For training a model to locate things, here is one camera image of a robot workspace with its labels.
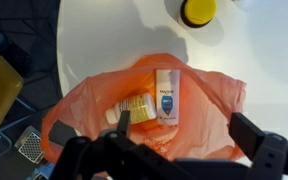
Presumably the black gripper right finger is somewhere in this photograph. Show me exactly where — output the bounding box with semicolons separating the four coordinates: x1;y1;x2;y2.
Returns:
228;112;288;180

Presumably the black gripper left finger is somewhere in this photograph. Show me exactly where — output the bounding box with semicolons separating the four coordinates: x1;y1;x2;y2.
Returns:
48;109;198;180

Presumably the white and orange supplement bottle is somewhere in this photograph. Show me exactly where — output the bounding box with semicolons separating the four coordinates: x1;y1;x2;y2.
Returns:
104;92;158;125

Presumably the orange plastic bag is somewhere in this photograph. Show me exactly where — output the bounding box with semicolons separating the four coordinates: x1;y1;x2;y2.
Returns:
40;53;248;165

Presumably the blue control box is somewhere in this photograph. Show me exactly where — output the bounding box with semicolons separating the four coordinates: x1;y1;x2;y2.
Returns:
27;162;57;180

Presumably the metal mesh power supply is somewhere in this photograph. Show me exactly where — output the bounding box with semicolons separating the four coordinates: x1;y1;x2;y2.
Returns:
14;125;45;165

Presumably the yellow lid jar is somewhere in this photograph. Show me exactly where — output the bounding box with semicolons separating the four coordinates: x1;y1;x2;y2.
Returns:
179;0;218;29

